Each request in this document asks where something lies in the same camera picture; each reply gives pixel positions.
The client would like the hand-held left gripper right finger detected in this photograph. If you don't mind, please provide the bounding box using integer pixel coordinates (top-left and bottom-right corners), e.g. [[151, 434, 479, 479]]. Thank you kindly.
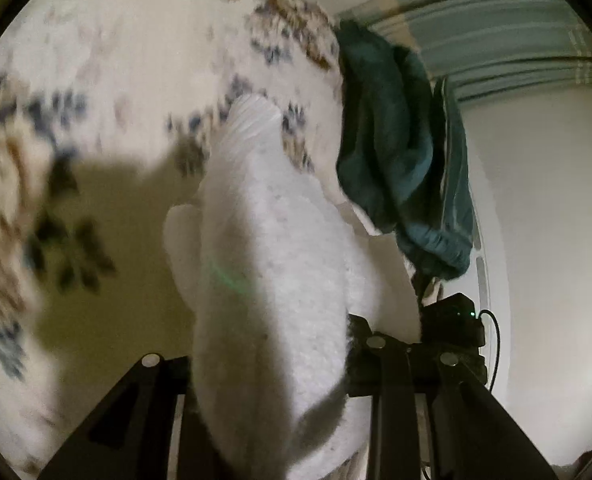
[[346, 314, 559, 480]]

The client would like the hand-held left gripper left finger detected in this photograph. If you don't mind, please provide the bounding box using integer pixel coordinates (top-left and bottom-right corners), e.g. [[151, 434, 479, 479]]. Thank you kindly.
[[38, 352, 217, 480]]

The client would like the white fluffy towel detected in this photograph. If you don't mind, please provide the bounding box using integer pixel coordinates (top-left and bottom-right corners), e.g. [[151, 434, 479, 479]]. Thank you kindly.
[[163, 94, 421, 480]]

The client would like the white headboard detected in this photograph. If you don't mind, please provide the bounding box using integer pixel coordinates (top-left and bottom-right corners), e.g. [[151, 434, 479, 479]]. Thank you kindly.
[[456, 105, 511, 396]]

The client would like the dark green folded blanket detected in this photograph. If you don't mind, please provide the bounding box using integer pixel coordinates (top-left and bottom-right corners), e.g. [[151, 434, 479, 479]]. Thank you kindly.
[[335, 19, 476, 281]]

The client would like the striped teal blanket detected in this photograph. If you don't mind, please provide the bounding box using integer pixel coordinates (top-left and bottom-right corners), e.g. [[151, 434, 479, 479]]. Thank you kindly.
[[346, 0, 592, 103]]

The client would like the floral bedsheet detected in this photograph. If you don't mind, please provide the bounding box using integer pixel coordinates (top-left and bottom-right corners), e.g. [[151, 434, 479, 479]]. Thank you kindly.
[[0, 0, 371, 478]]

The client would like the black cable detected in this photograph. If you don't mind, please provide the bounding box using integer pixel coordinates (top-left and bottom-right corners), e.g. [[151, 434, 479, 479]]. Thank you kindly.
[[478, 310, 502, 392]]

